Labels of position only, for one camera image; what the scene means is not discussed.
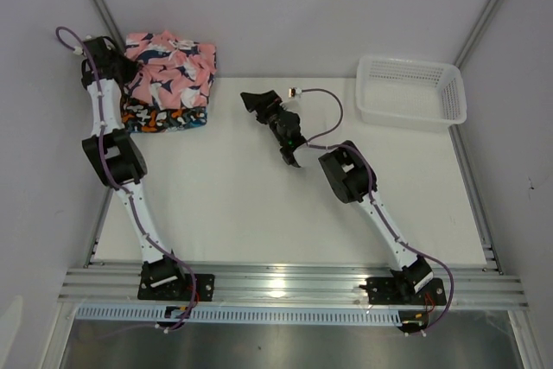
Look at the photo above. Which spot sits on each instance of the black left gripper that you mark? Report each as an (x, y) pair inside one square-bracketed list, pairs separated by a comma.
[(132, 68)]

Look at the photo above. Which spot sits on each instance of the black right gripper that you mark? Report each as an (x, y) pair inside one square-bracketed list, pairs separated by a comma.
[(260, 101)]

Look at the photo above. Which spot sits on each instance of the orange camouflage shorts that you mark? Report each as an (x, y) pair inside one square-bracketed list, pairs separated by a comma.
[(139, 117)]

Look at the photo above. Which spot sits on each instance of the pink white patterned shorts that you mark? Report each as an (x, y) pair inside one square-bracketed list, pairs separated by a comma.
[(173, 73)]

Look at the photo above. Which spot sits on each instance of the blue orange patterned shorts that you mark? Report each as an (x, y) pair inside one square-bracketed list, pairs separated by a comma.
[(184, 123)]

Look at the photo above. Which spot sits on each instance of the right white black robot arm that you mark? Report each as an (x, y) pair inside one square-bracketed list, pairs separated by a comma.
[(352, 180)]

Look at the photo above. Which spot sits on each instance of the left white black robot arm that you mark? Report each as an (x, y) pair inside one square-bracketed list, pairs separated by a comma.
[(119, 163)]

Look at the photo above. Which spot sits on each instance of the white perforated plastic basket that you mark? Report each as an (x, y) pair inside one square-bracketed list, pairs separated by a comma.
[(409, 94)]

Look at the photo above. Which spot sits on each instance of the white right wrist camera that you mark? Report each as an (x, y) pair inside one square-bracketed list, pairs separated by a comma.
[(293, 100)]

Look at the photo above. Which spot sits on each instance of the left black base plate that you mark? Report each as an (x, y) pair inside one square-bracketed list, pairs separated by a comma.
[(190, 289)]

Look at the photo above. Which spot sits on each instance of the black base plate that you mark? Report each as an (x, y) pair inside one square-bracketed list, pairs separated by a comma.
[(190, 289), (383, 291)]

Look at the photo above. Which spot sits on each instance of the aluminium front rail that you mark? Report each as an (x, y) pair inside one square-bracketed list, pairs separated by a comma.
[(293, 286)]

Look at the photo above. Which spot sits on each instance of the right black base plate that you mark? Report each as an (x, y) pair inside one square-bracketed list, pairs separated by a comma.
[(383, 291)]

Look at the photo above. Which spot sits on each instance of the white slotted cable duct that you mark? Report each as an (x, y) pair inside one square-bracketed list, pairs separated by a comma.
[(246, 315)]

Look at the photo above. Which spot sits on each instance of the right aluminium frame post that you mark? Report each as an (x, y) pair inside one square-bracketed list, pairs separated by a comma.
[(477, 32)]

